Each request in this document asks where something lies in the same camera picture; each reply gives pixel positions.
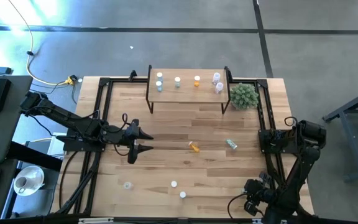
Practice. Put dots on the teal pill bottle white cap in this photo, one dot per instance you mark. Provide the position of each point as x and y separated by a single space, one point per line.
232 144

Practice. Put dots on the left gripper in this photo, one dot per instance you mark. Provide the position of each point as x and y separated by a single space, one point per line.
132 137

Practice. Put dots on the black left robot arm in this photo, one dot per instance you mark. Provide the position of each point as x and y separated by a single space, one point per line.
73 119

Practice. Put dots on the light blue pill bottle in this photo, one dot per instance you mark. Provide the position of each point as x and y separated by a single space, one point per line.
159 75

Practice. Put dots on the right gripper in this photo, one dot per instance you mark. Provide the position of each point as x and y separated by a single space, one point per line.
256 191

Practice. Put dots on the white label strip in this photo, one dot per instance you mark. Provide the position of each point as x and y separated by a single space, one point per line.
95 220
256 221

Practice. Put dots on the blue bottle with white pills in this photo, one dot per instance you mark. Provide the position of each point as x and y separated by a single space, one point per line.
158 84

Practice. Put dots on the white cup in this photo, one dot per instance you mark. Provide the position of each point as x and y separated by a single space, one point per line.
20 183

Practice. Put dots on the small clear vial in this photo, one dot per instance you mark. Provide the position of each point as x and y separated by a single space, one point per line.
177 79

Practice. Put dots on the green plant in grey pot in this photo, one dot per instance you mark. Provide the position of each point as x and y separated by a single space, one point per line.
244 96

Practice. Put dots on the blue-grey cart frame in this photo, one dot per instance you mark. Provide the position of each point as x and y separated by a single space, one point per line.
354 149

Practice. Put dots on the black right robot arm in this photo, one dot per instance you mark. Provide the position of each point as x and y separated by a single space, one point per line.
309 133

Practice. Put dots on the black desk bar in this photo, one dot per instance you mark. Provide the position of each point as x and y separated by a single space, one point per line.
33 155

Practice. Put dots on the orange pill bottle white cap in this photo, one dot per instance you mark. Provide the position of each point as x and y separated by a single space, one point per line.
174 183
197 78
194 146

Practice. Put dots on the wooden shelf with black legs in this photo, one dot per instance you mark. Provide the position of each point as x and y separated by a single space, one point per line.
185 96

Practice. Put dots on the clear pill bottle white cap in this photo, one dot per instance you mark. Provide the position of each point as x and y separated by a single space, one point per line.
216 76

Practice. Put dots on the blue bottle with red pills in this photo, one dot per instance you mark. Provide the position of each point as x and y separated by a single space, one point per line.
182 194

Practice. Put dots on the black metal table frame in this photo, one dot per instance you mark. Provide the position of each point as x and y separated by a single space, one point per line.
103 81

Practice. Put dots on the clear bottle with pink pills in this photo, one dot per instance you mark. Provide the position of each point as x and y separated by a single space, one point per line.
219 85

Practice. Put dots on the white box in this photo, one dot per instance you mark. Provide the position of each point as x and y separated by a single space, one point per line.
52 146

